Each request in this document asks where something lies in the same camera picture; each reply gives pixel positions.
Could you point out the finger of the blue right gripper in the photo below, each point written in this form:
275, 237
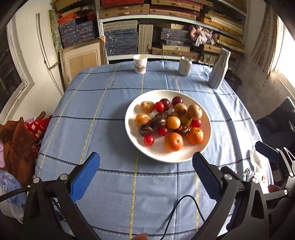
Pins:
270, 153

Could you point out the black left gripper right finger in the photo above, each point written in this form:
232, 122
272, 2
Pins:
209, 175

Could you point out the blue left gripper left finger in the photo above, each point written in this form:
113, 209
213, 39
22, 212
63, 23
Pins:
82, 175

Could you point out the large orange mandarin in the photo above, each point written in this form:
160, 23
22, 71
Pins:
173, 142

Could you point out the yellow russet apple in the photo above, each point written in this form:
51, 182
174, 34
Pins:
194, 112

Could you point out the red cherry tomato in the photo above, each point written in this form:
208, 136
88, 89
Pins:
149, 140

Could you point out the dark passion fruit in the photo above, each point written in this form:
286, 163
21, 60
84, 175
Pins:
159, 120

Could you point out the small brown fruit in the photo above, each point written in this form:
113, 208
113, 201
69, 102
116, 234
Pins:
142, 119

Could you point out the right hand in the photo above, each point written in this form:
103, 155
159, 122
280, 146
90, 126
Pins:
273, 188

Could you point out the left hand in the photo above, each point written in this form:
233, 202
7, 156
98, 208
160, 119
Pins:
142, 236

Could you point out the blue checked tablecloth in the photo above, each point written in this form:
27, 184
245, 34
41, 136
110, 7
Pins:
131, 193

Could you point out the white round plate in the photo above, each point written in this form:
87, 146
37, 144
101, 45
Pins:
157, 151

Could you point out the small yellow-orange fruit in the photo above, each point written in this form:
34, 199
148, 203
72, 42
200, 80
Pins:
185, 120

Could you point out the orange loquat fruit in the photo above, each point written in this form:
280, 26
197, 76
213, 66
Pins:
173, 122

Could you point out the small tan fruit on plate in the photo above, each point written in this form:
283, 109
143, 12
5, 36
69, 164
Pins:
181, 109

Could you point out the brown and red cloth pile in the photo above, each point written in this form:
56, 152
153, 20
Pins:
20, 145

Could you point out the dark purple plum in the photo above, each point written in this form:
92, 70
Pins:
177, 100
166, 104

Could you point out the tan wrinkled fruit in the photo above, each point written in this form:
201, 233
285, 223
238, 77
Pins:
147, 107

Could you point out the silver drink can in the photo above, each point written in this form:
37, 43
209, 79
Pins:
185, 66

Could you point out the beige cabinet door panel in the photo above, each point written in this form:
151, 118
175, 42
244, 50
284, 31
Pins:
87, 54

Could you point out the white paper cup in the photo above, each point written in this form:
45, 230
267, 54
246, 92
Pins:
140, 62

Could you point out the pink crumpled cloth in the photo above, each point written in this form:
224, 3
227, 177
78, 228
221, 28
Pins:
201, 36

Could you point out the wooden storage shelf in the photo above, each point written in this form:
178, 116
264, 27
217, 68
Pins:
156, 28

